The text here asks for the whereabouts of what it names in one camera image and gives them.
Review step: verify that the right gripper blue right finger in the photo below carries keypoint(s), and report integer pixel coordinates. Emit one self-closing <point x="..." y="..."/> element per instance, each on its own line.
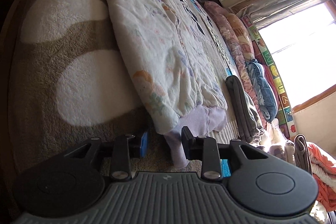
<point x="218" y="160"/>

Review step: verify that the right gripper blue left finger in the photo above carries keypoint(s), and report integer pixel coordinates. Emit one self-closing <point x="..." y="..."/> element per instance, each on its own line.
<point x="125" y="148"/>

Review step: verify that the white floral lilac-trimmed pyjama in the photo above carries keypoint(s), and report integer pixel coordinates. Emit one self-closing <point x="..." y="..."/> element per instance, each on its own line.
<point x="163" y="45"/>

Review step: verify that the stack of folded floral clothes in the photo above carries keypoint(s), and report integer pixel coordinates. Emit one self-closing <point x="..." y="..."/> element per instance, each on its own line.
<point x="294" y="152"/>

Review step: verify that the folded grey garment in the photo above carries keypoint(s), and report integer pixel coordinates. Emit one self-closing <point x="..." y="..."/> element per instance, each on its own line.
<point x="249" y="123"/>

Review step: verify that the colourful alphabet play mat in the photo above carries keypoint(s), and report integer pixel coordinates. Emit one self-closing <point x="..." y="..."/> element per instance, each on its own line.
<point x="263" y="55"/>

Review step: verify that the blue quilted blanket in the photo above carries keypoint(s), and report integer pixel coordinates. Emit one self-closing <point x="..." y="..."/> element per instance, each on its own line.
<point x="265" y="96"/>

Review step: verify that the beige cartoon mouse blanket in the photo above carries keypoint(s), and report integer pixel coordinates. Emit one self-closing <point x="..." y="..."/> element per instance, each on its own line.
<point x="69" y="83"/>

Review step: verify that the coral pink clothing pile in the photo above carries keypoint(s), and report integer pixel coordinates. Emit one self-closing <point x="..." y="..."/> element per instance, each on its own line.
<point x="323" y="169"/>

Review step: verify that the pink floral quilt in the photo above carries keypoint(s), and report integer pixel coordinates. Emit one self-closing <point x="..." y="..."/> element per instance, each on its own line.
<point x="218" y="14"/>

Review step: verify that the grey window curtain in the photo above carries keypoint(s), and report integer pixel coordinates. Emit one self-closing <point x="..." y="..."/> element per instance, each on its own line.
<point x="266" y="12"/>

